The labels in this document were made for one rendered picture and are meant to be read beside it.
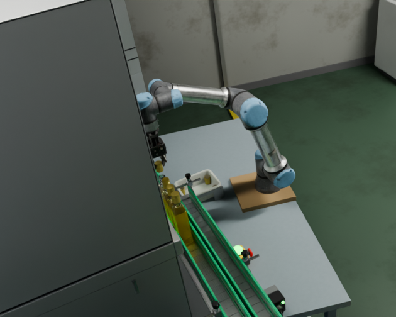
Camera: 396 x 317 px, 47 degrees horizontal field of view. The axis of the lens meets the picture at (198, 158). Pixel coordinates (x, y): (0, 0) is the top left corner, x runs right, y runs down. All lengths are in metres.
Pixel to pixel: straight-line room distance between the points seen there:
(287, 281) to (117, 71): 1.32
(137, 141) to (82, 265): 0.40
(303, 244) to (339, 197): 1.43
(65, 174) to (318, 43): 4.32
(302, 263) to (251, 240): 0.27
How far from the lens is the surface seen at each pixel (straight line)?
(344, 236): 3.32
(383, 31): 5.16
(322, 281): 2.09
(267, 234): 2.27
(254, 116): 2.00
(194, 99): 2.03
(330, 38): 5.27
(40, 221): 1.23
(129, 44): 2.82
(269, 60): 5.10
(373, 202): 3.60
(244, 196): 2.46
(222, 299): 1.88
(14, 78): 1.04
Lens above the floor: 2.37
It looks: 35 degrees down
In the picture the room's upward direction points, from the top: 10 degrees counter-clockwise
